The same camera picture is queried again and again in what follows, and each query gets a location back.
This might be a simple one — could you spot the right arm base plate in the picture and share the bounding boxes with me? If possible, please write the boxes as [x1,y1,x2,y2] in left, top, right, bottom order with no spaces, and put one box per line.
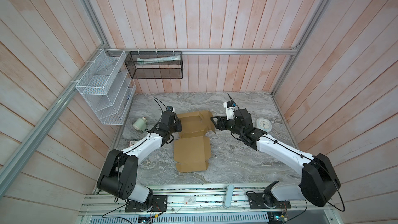
[246,181,291,209]

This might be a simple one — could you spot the aluminium wall frame bar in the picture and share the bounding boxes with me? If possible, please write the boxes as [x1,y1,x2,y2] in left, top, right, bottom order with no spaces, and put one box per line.
[108,48,298,55]

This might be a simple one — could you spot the white round clock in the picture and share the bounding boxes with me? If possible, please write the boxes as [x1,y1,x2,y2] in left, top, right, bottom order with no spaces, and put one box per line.
[256,118,273,133]

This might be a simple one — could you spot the white wire mesh shelf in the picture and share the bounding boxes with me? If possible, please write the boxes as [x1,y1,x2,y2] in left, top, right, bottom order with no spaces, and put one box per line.
[76,49,136,125]

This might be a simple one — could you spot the white label tag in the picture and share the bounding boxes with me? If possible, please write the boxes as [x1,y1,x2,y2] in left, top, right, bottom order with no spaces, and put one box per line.
[183,196,197,205]

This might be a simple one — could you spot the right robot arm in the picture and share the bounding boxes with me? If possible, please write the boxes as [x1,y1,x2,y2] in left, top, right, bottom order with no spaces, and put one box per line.
[210,107,341,207]

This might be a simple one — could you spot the black mesh basket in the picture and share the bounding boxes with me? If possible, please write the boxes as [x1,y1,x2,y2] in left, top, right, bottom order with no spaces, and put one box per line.
[124,52,184,79]

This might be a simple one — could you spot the white tape roll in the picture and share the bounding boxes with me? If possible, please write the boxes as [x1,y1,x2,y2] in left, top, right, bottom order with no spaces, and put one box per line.
[133,117,147,132]

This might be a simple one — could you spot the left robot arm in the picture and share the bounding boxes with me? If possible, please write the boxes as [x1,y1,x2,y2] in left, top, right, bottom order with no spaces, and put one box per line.
[97,106,182,203]

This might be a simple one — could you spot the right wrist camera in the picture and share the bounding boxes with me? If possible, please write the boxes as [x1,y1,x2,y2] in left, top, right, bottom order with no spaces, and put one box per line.
[223,101,236,120]

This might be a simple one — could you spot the brown cardboard box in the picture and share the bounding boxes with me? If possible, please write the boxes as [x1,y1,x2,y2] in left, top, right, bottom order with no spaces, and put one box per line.
[174,111,215,173]

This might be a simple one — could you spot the paper sheet in basket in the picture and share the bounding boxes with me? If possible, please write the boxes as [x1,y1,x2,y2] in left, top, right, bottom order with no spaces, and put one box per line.
[136,55,181,65]

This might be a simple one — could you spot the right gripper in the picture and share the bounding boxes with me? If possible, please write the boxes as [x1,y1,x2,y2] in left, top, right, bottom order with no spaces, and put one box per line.
[210,115,243,138]

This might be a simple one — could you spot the aluminium front rail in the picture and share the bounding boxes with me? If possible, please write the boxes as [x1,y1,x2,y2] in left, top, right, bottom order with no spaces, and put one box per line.
[77,183,336,217]

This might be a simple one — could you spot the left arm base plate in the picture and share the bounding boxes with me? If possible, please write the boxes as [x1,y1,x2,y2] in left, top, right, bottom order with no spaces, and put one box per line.
[125,193,168,213]

